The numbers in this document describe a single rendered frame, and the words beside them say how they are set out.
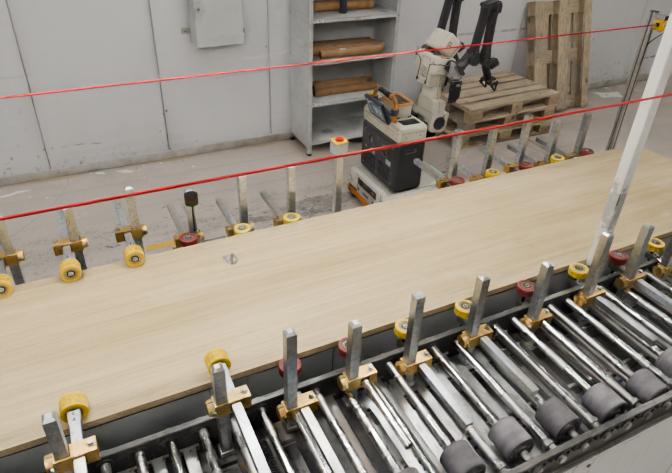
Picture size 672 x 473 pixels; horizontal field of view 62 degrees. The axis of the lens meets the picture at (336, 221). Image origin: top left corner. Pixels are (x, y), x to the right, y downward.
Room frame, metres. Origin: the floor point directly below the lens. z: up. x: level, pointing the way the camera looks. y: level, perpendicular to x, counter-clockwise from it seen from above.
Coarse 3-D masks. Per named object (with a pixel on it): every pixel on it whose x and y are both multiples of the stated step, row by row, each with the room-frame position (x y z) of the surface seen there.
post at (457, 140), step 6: (456, 132) 2.90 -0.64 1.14; (456, 138) 2.89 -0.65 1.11; (456, 144) 2.88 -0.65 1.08; (456, 150) 2.88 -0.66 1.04; (456, 156) 2.89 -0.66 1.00; (450, 162) 2.90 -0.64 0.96; (456, 162) 2.89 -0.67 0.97; (450, 168) 2.90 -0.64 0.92; (456, 168) 2.89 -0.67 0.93; (450, 174) 2.89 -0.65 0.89
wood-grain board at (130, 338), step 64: (448, 192) 2.65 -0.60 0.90; (512, 192) 2.68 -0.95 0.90; (576, 192) 2.71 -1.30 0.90; (640, 192) 2.74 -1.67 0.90; (192, 256) 1.98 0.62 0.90; (256, 256) 2.00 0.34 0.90; (320, 256) 2.02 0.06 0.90; (384, 256) 2.04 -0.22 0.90; (448, 256) 2.06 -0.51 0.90; (512, 256) 2.08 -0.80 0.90; (576, 256) 2.10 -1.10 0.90; (0, 320) 1.54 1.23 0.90; (64, 320) 1.55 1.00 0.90; (128, 320) 1.57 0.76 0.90; (192, 320) 1.58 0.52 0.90; (256, 320) 1.60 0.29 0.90; (320, 320) 1.61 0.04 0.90; (384, 320) 1.62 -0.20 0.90; (0, 384) 1.24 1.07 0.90; (64, 384) 1.25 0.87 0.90; (128, 384) 1.27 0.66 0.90; (192, 384) 1.28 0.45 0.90; (0, 448) 1.01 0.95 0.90
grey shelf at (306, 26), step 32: (384, 0) 5.53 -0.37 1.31; (320, 32) 5.40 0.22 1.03; (352, 32) 5.56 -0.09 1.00; (384, 32) 5.49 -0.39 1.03; (320, 64) 4.93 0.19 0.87; (352, 64) 5.57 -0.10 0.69; (384, 64) 5.45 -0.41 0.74; (352, 96) 5.14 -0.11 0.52; (320, 128) 5.24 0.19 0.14; (352, 128) 5.27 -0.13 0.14
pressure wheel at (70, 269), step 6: (60, 264) 1.81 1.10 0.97; (66, 264) 1.79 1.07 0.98; (72, 264) 1.79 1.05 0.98; (78, 264) 1.82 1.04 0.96; (60, 270) 1.77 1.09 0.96; (66, 270) 1.77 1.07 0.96; (72, 270) 1.78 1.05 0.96; (78, 270) 1.79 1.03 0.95; (60, 276) 1.76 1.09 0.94; (66, 276) 1.77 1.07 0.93; (72, 276) 1.78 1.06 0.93; (78, 276) 1.79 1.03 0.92
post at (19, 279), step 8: (0, 216) 1.86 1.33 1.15; (0, 224) 1.85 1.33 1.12; (0, 232) 1.85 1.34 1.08; (8, 232) 1.88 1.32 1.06; (0, 240) 1.84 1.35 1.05; (8, 240) 1.86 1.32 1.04; (8, 248) 1.85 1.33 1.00; (16, 272) 1.85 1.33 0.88; (16, 280) 1.85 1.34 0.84; (24, 280) 1.88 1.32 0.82
